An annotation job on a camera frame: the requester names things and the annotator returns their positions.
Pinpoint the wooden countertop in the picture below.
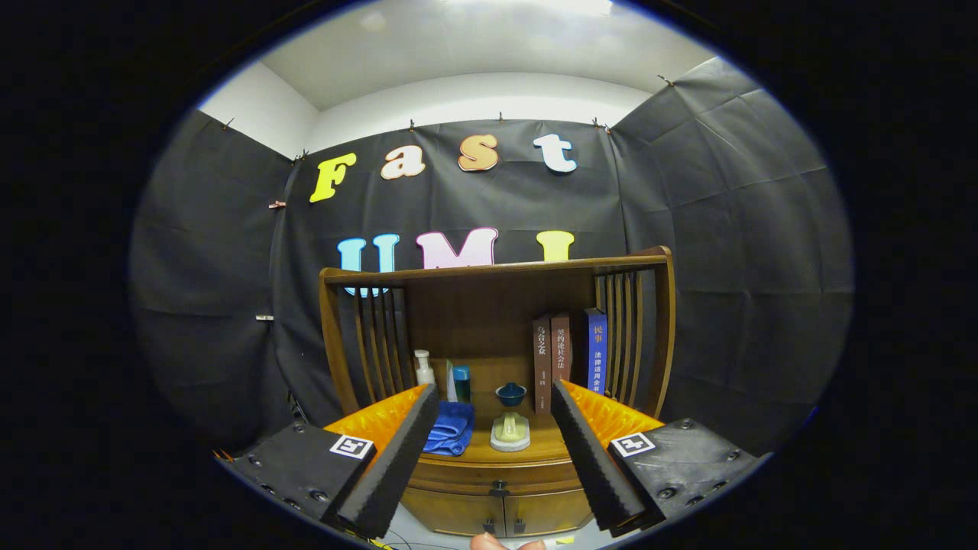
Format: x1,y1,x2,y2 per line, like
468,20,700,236
359,396,650,465

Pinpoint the reddish brown book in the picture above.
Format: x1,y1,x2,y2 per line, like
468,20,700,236
551,312,572,387

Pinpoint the wooden cabinet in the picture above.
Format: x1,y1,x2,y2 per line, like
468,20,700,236
319,246,676,538

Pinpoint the wooden cabinet door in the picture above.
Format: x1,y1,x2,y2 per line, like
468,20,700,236
504,489,596,536
400,489,507,538

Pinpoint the folded blue towel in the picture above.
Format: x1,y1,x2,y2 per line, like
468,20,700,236
423,400,476,458

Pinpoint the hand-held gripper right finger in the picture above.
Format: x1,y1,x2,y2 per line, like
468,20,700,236
550,380,765,535

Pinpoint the black backdrop cloth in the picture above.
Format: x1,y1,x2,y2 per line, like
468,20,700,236
130,57,854,459

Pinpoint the teal and white box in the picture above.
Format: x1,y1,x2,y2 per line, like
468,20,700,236
446,361,472,404

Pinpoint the dark brown book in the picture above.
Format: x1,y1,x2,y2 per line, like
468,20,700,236
533,314,553,416

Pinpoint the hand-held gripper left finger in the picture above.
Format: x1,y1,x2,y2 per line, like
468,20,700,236
229,382,440,538

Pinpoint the blue book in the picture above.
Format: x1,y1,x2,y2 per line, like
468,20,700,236
585,308,609,398

